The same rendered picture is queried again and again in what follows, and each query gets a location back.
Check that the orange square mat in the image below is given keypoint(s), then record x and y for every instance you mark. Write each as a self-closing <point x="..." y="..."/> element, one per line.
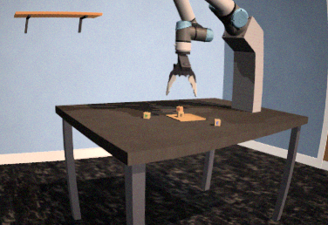
<point x="186" y="117"/>

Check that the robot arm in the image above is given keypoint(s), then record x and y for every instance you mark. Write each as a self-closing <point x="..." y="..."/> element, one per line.
<point x="234" y="19"/>

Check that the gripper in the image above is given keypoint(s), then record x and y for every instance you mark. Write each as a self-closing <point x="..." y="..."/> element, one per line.
<point x="177" y="71"/>

